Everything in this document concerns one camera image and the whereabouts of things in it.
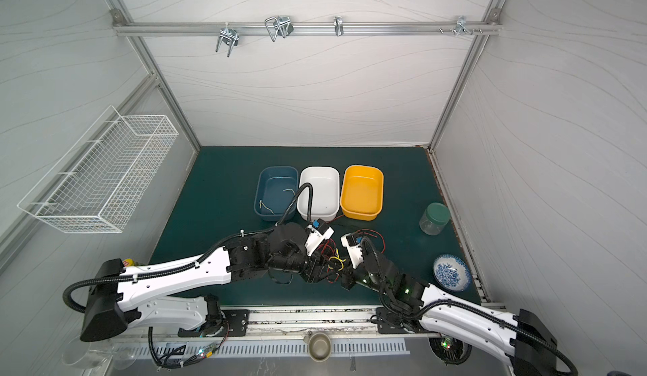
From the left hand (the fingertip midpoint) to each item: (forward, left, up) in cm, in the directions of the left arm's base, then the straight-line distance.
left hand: (337, 266), depth 66 cm
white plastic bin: (+40, +5, -16) cm, 44 cm away
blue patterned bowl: (+5, -38, -17) cm, 42 cm away
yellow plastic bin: (+36, -11, -18) cm, 42 cm away
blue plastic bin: (+37, +26, -18) cm, 49 cm away
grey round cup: (-17, +4, -17) cm, 24 cm away
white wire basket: (+15, +66, +14) cm, 69 cm away
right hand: (+6, +1, -8) cm, 10 cm away
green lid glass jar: (+21, -34, -9) cm, 41 cm away
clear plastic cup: (-20, +58, -16) cm, 64 cm away
